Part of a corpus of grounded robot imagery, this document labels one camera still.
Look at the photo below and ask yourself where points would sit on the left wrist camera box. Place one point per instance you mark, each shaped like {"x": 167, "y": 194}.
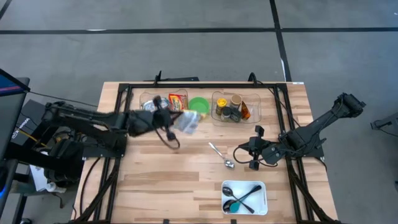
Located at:
{"x": 146, "y": 119}

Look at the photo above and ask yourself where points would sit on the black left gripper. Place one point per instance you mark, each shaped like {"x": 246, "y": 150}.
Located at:
{"x": 141, "y": 123}

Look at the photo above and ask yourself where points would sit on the clear plastic bin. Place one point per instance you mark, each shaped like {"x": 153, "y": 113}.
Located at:
{"x": 253, "y": 109}
{"x": 146, "y": 94}

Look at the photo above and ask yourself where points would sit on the black bag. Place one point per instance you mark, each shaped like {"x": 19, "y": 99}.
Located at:
{"x": 65, "y": 158}

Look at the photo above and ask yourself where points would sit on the yellow-lid spice jar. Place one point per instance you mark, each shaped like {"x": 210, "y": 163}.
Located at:
{"x": 221, "y": 102}

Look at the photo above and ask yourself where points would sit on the teal plastic spoon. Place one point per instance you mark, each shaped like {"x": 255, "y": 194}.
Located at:
{"x": 235, "y": 207}

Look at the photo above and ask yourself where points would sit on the black flat bar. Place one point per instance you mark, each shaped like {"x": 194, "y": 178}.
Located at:
{"x": 180, "y": 79}

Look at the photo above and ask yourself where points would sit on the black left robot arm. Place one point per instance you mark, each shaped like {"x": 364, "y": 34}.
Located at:
{"x": 87, "y": 119}

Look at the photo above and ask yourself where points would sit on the white paper bag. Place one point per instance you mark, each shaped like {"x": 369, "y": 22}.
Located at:
{"x": 38, "y": 180}

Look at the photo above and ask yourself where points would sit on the black-lid spice jar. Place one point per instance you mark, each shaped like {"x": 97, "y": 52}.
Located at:
{"x": 226, "y": 111}

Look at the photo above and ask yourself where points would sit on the yellow white ramen packet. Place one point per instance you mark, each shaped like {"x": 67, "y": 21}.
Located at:
{"x": 188, "y": 123}

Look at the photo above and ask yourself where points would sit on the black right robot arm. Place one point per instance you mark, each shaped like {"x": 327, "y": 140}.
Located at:
{"x": 317, "y": 130}

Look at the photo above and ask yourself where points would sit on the white plastic tray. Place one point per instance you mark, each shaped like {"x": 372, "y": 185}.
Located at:
{"x": 258, "y": 202}

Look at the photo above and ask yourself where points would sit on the green plastic bowl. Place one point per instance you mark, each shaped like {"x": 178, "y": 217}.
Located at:
{"x": 199, "y": 104}

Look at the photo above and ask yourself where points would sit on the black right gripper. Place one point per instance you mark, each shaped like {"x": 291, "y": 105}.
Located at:
{"x": 269, "y": 152}

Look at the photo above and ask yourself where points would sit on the black box white logo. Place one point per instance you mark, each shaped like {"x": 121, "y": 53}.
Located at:
{"x": 31, "y": 115}

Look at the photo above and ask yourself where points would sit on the tan-lid spice jar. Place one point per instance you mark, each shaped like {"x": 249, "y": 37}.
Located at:
{"x": 236, "y": 99}

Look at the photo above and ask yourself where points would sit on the black plastic spoon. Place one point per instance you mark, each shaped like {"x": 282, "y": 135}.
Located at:
{"x": 258, "y": 188}

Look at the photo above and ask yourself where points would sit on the orange red ramen packet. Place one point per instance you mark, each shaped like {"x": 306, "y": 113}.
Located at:
{"x": 178, "y": 101}

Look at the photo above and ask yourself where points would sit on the slim bright steel spoon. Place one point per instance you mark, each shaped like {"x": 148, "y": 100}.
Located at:
{"x": 217, "y": 152}

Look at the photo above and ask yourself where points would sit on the black stand foot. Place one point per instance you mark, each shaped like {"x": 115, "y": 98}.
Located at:
{"x": 384, "y": 123}

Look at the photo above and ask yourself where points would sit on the black flat monitor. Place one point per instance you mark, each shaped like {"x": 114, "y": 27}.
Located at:
{"x": 11, "y": 109}

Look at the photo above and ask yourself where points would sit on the black square jar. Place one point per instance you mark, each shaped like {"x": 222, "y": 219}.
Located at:
{"x": 236, "y": 114}

